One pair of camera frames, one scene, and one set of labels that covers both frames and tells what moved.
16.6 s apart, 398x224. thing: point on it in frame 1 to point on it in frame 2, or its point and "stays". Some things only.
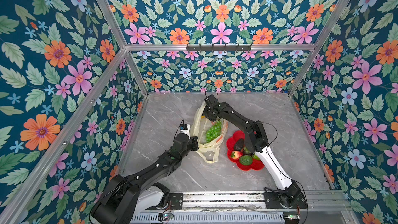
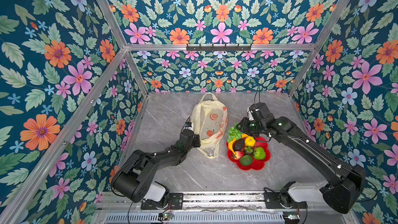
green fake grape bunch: x=214 y=131 to x=233 y=133
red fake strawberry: x=236 y=154 stays
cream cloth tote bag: x=210 y=151 stays
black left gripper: x=194 y=140 stays
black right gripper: x=205 y=109 to x=242 y=126
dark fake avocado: x=239 y=144 stays
